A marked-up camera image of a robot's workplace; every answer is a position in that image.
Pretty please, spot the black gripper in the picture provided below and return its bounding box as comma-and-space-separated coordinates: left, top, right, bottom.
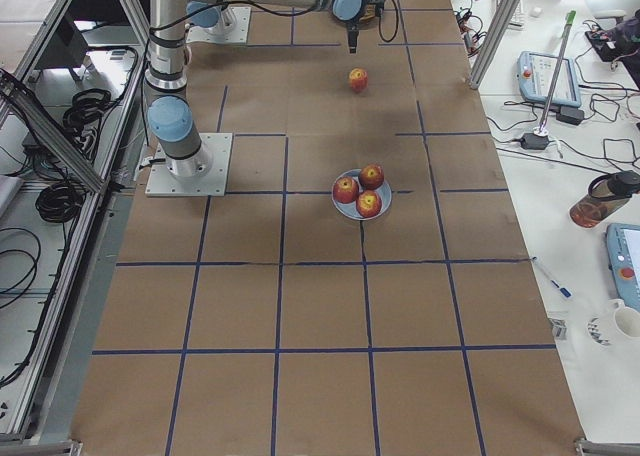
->
345, 0, 387, 54

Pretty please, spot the red apple yellowish side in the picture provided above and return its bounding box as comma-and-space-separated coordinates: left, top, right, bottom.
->
348, 68, 368, 93

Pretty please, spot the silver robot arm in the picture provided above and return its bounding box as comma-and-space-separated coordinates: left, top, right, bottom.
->
145, 0, 387, 178

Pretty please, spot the red apple plate back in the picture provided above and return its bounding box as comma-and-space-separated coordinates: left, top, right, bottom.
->
358, 164, 385, 190

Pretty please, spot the red apple plate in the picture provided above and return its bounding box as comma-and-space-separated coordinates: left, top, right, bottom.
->
355, 190, 382, 219
332, 176, 360, 204
358, 164, 385, 190

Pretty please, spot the red apple plate left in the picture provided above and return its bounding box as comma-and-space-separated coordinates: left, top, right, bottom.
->
332, 176, 360, 204

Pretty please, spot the red apple plate front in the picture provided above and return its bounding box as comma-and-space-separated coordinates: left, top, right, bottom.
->
355, 190, 382, 219

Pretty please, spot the light blue plate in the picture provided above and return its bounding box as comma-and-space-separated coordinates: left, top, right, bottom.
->
331, 169, 392, 221

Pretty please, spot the blue teach pendant far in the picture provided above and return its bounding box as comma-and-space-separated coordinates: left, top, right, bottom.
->
517, 51, 582, 108

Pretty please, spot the blue teach pendant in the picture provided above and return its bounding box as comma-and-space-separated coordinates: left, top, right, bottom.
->
517, 51, 582, 108
605, 223, 639, 310

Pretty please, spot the black power adapter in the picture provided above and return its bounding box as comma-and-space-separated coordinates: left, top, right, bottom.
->
520, 132, 550, 151

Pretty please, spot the silver rod green tip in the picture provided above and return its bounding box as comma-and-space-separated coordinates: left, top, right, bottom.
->
533, 9, 577, 139

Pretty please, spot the brown water bottle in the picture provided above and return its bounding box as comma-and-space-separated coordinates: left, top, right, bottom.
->
569, 170, 639, 228

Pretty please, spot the blue white pen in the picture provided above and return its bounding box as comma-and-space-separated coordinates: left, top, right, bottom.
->
531, 256, 572, 299

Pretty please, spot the blue teach pendant near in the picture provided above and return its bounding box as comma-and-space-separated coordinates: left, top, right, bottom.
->
605, 223, 639, 310

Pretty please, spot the white mug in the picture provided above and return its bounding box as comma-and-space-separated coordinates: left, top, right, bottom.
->
586, 299, 639, 346

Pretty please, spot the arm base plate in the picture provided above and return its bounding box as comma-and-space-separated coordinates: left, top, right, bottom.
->
145, 133, 233, 197
186, 6, 251, 45

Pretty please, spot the aluminium frame diagonal post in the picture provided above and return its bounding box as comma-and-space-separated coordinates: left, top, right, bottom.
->
468, 0, 521, 90

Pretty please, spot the coiled black cable bundle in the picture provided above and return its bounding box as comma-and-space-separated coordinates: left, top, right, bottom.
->
35, 178, 94, 225

